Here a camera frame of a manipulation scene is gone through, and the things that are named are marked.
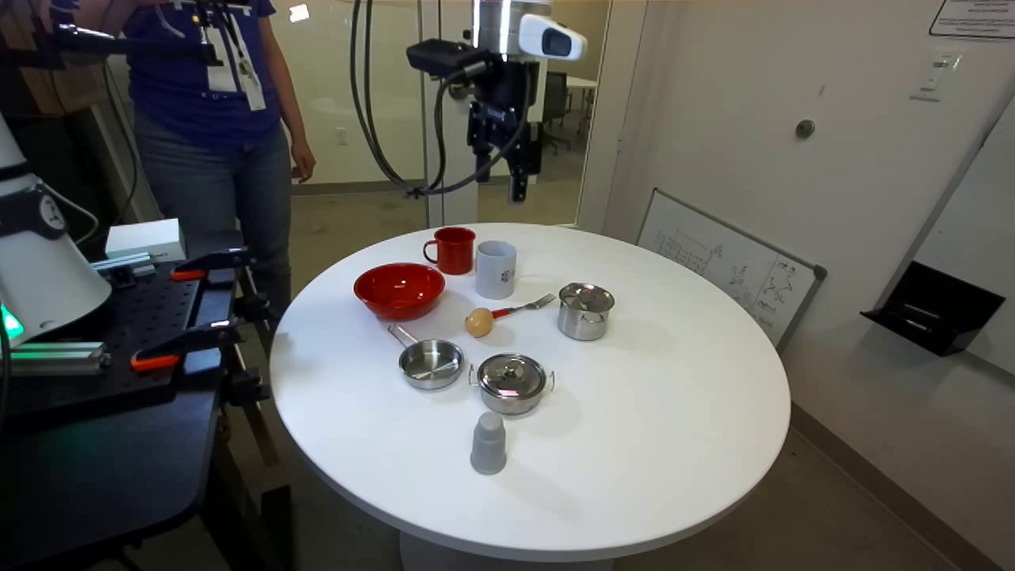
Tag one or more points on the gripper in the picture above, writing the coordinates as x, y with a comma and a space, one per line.
507, 87

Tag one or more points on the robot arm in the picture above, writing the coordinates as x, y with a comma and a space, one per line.
41, 270

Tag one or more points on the lid of tall pot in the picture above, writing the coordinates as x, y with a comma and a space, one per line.
587, 296

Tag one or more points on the tall small metallic pot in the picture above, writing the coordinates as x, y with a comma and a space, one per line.
583, 323

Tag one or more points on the lid of wide pot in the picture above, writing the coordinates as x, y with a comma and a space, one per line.
511, 374

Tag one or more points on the office chair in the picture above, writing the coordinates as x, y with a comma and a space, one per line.
555, 99

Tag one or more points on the red mug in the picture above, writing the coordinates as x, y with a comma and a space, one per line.
456, 252

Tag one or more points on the white mug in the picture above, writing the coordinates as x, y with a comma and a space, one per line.
496, 271

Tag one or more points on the white table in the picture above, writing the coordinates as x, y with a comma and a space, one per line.
581, 83

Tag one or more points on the wooden egg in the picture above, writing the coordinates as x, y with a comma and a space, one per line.
478, 323

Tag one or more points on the red bowl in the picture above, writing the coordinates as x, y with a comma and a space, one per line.
399, 292

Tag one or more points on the small metallic frying pan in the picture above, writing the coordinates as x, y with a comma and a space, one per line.
432, 365

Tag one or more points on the small whiteboard with drawings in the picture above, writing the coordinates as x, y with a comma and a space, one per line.
729, 270

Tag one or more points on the stack of grey cups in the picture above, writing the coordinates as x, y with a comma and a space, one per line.
488, 448

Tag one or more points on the person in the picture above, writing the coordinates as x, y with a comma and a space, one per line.
214, 159

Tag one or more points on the white box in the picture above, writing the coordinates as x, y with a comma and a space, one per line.
147, 236

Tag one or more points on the aluminium bar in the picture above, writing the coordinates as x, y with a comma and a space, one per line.
123, 260
59, 357

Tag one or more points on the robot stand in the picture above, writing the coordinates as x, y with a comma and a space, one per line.
119, 412

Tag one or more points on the black marker tray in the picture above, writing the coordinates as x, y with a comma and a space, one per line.
936, 309

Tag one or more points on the large whiteboard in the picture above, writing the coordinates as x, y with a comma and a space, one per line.
975, 230

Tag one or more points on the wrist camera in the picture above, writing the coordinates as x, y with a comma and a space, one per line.
438, 57

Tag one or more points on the wall socket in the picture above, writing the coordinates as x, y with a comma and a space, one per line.
341, 136

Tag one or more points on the round wall door stop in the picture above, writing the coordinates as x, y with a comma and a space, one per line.
806, 128

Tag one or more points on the light switch plate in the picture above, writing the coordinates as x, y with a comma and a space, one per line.
936, 77

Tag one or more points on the wall sign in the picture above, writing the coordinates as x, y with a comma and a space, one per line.
975, 17

